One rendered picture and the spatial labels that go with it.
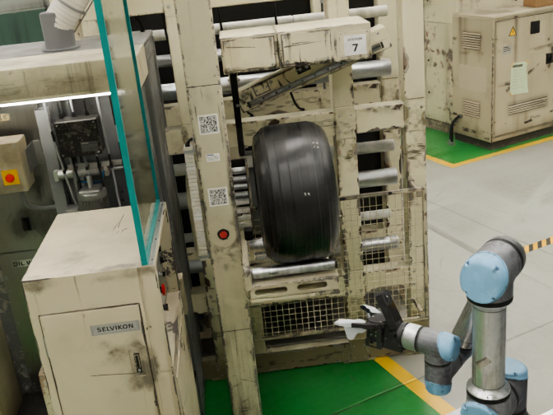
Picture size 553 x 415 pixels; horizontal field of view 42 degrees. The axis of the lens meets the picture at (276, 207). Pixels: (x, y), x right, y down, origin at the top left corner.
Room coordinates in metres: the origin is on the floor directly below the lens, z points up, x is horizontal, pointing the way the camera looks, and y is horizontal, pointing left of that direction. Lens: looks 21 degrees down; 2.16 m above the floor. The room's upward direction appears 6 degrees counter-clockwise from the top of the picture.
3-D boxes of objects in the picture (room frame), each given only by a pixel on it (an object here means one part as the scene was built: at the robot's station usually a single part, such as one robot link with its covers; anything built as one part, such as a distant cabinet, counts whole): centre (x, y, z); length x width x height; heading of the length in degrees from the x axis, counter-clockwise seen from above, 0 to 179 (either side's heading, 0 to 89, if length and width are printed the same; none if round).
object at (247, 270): (2.69, 0.15, 0.90); 0.40 x 0.03 x 0.10; 3
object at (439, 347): (1.70, -0.41, 1.04); 0.11 x 0.08 x 0.09; 51
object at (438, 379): (1.72, -0.42, 0.94); 0.11 x 0.08 x 0.11; 141
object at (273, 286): (2.56, -0.04, 0.83); 0.36 x 0.09 x 0.06; 93
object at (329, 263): (2.56, -0.04, 0.90); 0.35 x 0.05 x 0.05; 93
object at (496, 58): (6.87, -2.38, 0.62); 0.91 x 0.58 x 1.25; 115
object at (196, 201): (2.63, 0.31, 1.19); 0.05 x 0.04 x 0.48; 3
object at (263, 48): (3.00, -0.14, 1.71); 0.61 x 0.25 x 0.15; 93
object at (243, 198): (3.06, 0.21, 1.05); 0.20 x 0.15 x 0.30; 93
